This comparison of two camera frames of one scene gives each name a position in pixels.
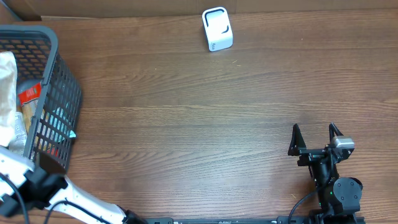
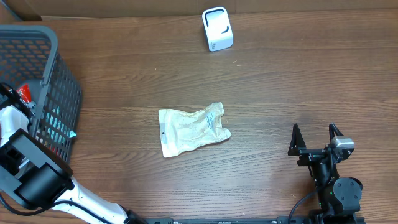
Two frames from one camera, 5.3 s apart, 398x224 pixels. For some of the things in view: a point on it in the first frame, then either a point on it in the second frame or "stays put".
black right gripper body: (310, 156) stays put
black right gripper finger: (297, 141) stays put
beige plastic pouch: (8, 87) to (181, 131)
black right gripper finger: (333, 132) stays put
